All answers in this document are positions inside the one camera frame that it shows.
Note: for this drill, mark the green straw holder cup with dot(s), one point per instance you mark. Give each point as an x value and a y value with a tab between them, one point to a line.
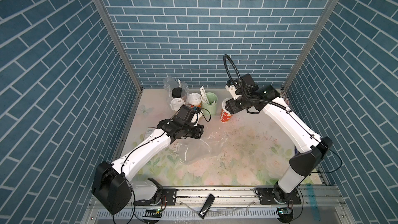
210	108

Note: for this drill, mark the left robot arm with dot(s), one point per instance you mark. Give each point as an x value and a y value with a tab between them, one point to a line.
113	182

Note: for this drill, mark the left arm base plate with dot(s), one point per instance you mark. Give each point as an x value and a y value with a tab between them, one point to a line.
167	197

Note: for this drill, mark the black remote on rail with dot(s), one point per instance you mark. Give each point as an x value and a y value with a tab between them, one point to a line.
206	206

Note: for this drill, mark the orange cup white lid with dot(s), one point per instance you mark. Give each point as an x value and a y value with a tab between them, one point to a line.
176	103

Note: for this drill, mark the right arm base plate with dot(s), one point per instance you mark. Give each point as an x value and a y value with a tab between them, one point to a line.
270	196

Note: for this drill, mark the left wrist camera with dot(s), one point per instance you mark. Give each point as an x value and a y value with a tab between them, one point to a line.
188	114

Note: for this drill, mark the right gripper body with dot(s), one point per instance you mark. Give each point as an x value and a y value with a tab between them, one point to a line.
237	104

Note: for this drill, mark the red cup white lid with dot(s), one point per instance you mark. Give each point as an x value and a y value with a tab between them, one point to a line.
225	115
195	99

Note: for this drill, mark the blue white pen box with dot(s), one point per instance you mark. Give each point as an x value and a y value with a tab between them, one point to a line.
149	130

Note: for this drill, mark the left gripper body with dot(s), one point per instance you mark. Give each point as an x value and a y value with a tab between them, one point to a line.
192	130

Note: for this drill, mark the clear plastic carrier bag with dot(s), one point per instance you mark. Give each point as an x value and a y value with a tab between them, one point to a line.
170	83

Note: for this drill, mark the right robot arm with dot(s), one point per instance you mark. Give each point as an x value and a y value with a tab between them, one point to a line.
311	147

